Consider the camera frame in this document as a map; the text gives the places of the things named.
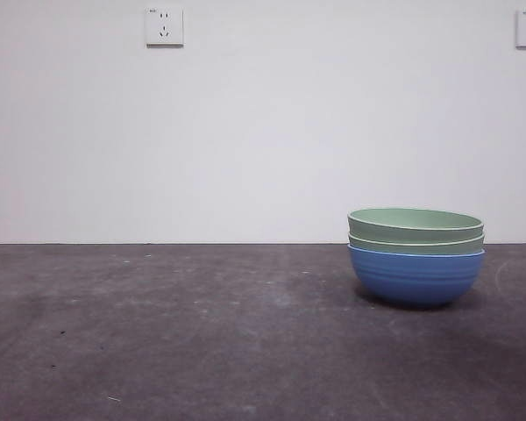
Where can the pale green bowl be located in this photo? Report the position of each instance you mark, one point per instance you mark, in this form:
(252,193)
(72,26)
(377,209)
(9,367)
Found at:
(414,219)
(416,248)

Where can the blue ribbed bowl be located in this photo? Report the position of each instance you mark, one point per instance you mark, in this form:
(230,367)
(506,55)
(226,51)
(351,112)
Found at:
(416,280)

